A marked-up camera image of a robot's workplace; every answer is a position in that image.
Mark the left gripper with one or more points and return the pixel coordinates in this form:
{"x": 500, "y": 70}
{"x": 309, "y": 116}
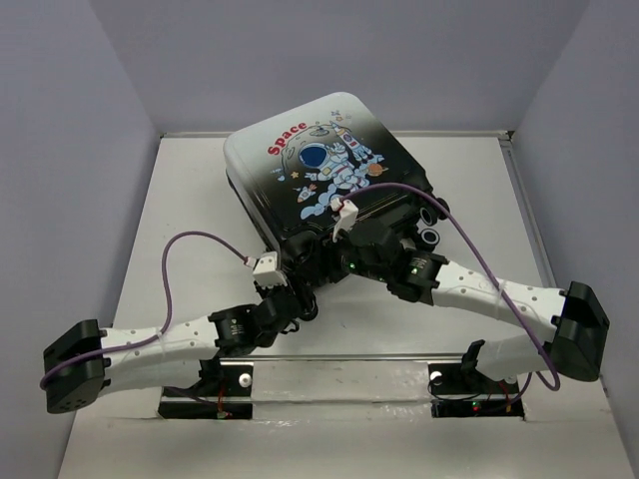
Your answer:
{"x": 305, "y": 299}

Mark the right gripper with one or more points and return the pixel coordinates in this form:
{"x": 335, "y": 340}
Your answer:
{"x": 346, "y": 238}

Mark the black and white suitcase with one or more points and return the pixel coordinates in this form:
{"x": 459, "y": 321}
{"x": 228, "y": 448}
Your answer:
{"x": 287, "y": 169}

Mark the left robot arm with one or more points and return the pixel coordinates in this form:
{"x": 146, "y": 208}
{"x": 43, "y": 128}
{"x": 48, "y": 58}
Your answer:
{"x": 88, "y": 361}

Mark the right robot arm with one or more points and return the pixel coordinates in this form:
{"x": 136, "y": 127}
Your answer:
{"x": 564, "y": 330}

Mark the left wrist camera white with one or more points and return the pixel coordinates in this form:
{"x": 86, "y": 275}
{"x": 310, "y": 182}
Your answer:
{"x": 266, "y": 270}

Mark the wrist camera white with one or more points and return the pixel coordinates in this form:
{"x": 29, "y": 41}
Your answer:
{"x": 347, "y": 213}
{"x": 266, "y": 270}

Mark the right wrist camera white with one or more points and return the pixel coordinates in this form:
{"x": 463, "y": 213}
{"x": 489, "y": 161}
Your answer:
{"x": 347, "y": 213}

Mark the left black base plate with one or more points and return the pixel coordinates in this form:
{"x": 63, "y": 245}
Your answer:
{"x": 223, "y": 392}

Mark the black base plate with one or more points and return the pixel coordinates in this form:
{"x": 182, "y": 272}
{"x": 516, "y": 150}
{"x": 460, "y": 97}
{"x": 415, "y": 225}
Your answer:
{"x": 223, "y": 392}
{"x": 455, "y": 394}

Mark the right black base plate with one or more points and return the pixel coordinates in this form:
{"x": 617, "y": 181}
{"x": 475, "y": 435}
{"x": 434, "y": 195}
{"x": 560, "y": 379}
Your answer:
{"x": 455, "y": 394}

